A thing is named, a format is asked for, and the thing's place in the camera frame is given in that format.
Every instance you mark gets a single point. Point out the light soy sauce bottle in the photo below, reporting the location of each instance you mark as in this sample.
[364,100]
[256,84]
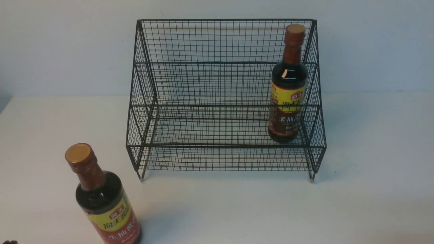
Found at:
[102,197]

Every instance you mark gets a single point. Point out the black wire mesh rack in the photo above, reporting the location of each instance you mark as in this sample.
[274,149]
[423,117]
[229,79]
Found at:
[200,97]

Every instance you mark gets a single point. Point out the dark object at corner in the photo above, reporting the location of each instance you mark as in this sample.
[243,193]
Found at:
[10,242]

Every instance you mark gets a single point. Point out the dark soy sauce bottle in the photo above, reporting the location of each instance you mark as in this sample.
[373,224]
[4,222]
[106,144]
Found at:
[287,91]

